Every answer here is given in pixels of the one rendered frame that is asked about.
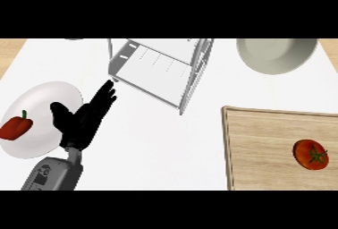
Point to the white round plate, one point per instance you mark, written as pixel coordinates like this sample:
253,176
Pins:
42,119

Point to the red bell pepper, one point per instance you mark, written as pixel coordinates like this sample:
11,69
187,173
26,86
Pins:
16,126

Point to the red tomato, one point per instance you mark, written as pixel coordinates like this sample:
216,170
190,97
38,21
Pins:
311,155

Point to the pale wooden tray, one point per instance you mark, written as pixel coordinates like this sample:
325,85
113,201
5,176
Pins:
281,149

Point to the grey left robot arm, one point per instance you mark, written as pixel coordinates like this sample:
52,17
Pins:
52,174

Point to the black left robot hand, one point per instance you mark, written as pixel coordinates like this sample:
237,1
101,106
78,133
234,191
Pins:
83,119

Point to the grey-green round bowl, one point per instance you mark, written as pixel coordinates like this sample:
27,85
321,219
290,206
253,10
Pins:
275,55

